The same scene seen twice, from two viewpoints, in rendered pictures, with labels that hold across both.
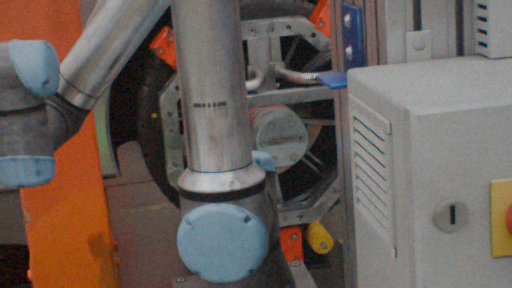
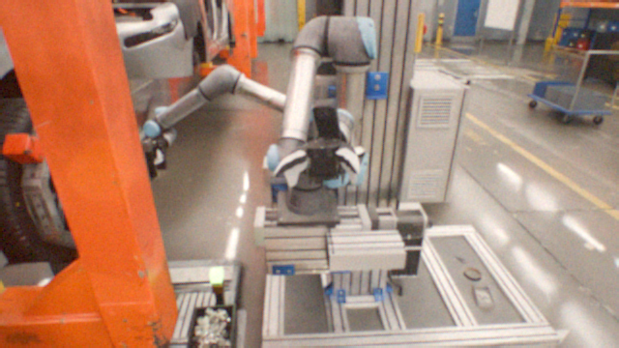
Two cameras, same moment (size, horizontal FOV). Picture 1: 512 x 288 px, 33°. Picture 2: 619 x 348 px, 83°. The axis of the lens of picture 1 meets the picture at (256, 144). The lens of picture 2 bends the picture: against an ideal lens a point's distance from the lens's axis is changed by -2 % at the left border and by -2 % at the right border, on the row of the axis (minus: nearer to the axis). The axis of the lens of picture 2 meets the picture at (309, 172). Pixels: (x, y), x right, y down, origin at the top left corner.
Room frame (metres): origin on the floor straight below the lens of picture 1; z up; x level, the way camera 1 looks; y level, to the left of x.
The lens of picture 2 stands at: (1.13, 1.17, 1.51)
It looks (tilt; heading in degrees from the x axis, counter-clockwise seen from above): 26 degrees down; 275
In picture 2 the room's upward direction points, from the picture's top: straight up
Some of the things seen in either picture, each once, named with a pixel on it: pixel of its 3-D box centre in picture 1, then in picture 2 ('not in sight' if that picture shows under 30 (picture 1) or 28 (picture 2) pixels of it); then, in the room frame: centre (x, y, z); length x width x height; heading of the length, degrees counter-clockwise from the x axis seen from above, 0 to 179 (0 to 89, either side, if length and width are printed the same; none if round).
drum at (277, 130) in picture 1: (273, 131); not in sight; (2.11, -0.04, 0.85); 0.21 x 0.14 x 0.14; 10
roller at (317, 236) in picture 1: (311, 228); not in sight; (2.30, -0.13, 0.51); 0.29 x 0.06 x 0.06; 10
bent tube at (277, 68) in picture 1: (312, 59); not in sight; (2.08, -0.15, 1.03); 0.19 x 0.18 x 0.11; 10
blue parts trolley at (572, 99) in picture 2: not in sight; (572, 82); (-2.11, -4.11, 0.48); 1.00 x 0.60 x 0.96; 96
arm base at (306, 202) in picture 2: (244, 266); (307, 192); (1.24, 0.03, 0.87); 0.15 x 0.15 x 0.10
